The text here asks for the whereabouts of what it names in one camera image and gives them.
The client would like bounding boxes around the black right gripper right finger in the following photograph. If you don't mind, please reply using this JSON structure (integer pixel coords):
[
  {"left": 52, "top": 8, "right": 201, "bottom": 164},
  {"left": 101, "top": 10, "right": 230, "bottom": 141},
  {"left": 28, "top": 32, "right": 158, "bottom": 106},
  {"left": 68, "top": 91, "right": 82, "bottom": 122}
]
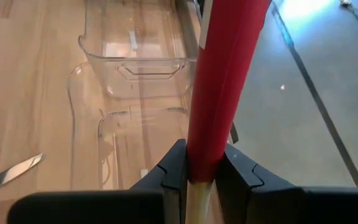
[{"left": 214, "top": 143, "right": 358, "bottom": 224}]

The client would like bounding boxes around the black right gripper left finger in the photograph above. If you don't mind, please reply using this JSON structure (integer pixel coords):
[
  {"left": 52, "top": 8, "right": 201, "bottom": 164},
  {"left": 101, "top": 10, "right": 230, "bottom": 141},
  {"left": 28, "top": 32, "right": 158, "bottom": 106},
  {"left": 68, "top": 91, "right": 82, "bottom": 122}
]
[{"left": 7, "top": 138, "right": 188, "bottom": 224}]

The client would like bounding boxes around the silver table knife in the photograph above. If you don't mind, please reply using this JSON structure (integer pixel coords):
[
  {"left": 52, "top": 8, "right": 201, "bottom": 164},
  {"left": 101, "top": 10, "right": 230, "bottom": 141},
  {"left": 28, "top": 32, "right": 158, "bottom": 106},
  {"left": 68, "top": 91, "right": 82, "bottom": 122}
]
[{"left": 0, "top": 152, "right": 46, "bottom": 200}]

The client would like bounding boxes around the red slotted spoon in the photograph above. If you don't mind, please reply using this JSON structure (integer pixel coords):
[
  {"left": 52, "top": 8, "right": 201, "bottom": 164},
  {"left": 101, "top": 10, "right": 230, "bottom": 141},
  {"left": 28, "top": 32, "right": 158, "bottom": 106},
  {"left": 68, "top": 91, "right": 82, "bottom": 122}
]
[{"left": 185, "top": 0, "right": 273, "bottom": 224}]

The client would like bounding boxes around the clear plastic bin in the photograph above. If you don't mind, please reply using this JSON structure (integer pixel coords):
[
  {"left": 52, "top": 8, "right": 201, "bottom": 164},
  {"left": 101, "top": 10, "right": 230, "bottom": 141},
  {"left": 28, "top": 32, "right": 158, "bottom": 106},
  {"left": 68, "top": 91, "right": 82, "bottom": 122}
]
[
  {"left": 78, "top": 0, "right": 198, "bottom": 101},
  {"left": 67, "top": 60, "right": 198, "bottom": 191}
]

